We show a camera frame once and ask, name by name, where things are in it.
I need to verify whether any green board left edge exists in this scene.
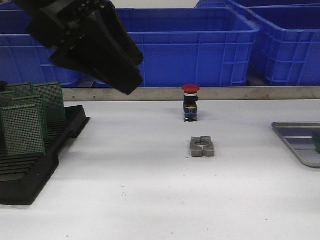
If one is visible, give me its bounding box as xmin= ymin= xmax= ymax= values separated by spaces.
xmin=0 ymin=91 xmax=16 ymax=108

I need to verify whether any blue plastic crate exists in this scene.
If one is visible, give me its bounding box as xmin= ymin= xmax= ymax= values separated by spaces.
xmin=117 ymin=8 xmax=259 ymax=88
xmin=244 ymin=4 xmax=320 ymax=87
xmin=0 ymin=9 xmax=91 ymax=89

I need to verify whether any green perforated circuit board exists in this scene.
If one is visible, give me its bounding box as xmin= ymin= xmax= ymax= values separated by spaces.
xmin=0 ymin=104 xmax=45 ymax=157

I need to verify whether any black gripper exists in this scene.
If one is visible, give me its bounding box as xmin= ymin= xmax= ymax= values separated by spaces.
xmin=14 ymin=0 xmax=144 ymax=95

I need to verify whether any silver metal tray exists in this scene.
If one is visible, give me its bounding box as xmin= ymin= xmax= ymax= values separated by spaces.
xmin=271 ymin=122 xmax=320 ymax=168

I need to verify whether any steel table edge rail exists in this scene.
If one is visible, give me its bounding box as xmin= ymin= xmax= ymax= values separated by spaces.
xmin=62 ymin=86 xmax=320 ymax=102

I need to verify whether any blue crate behind left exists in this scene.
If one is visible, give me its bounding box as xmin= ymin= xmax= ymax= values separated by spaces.
xmin=0 ymin=0 xmax=21 ymax=11

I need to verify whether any grey split clamp block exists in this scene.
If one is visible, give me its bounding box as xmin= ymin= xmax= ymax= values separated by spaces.
xmin=190 ymin=136 xmax=215 ymax=157

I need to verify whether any green board back right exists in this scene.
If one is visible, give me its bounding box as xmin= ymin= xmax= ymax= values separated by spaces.
xmin=32 ymin=82 xmax=66 ymax=123

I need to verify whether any blue plastic crate centre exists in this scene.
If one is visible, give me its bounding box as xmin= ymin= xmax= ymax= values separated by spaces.
xmin=117 ymin=8 xmax=259 ymax=88

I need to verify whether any green board second row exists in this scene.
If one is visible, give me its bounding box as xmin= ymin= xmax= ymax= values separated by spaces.
xmin=10 ymin=95 xmax=48 ymax=139

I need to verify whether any blue crate behind right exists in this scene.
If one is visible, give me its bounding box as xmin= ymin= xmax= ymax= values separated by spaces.
xmin=195 ymin=0 xmax=255 ymax=9

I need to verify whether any red emergency stop button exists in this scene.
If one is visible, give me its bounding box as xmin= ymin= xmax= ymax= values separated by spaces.
xmin=182 ymin=84 xmax=200 ymax=122

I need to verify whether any green board back left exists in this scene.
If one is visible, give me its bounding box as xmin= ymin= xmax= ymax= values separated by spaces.
xmin=5 ymin=82 xmax=34 ymax=97

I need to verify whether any black slotted board rack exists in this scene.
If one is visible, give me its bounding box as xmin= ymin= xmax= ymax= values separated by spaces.
xmin=0 ymin=105 xmax=90 ymax=205

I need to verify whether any blue plastic crate left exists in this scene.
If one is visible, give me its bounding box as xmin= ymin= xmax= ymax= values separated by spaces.
xmin=0 ymin=9 xmax=91 ymax=89

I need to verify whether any blue plastic crate right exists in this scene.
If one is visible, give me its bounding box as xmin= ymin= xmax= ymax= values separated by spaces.
xmin=244 ymin=4 xmax=320 ymax=87

